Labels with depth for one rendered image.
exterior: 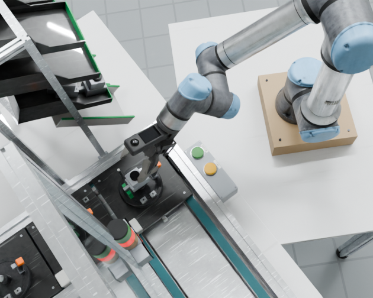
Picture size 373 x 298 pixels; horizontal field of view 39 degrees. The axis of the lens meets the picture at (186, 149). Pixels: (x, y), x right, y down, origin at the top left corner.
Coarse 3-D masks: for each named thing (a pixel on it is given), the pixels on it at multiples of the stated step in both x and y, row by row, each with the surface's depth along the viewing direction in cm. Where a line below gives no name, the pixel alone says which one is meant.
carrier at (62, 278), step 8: (88, 184) 171; (80, 192) 170; (88, 192) 170; (80, 200) 169; (96, 200) 169; (88, 208) 168; (96, 208) 168; (104, 208) 168; (96, 216) 167; (104, 216) 167; (32, 224) 167; (104, 224) 166; (32, 232) 166; (40, 240) 165; (40, 248) 165; (48, 248) 164; (48, 256) 164; (56, 264) 163; (56, 272) 162; (64, 272) 160; (64, 280) 159
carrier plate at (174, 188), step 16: (128, 160) 172; (160, 160) 172; (112, 176) 171; (160, 176) 170; (176, 176) 169; (112, 192) 169; (176, 192) 168; (112, 208) 167; (128, 208) 167; (144, 208) 167; (160, 208) 166; (144, 224) 165
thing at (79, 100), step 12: (12, 96) 140; (24, 96) 147; (36, 96) 148; (48, 96) 150; (84, 96) 154; (96, 96) 155; (108, 96) 156; (12, 108) 143; (24, 108) 137; (36, 108) 140; (48, 108) 142; (60, 108) 146; (84, 108) 152; (24, 120) 142
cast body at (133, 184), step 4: (136, 168) 158; (140, 168) 161; (132, 172) 157; (136, 172) 157; (128, 176) 158; (132, 176) 156; (136, 176) 156; (128, 180) 157; (132, 180) 157; (136, 180) 157; (144, 180) 159; (148, 180) 161; (128, 184) 160; (132, 184) 157; (136, 184) 157; (140, 184) 160; (144, 184) 162; (124, 188) 161; (128, 188) 161; (132, 188) 159; (136, 188) 160
